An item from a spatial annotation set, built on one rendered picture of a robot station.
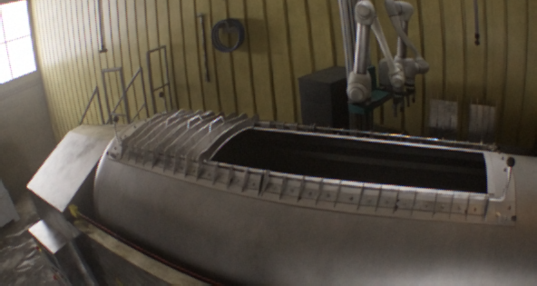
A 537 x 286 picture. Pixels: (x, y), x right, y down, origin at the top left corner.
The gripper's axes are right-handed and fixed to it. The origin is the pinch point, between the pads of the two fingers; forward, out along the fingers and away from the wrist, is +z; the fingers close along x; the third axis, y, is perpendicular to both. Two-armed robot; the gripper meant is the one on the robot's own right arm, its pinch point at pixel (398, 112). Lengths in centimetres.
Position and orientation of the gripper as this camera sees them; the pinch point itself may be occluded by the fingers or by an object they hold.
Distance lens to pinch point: 285.6
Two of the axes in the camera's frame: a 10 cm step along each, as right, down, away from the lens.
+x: -6.8, 3.3, -6.5
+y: -7.3, -2.0, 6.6
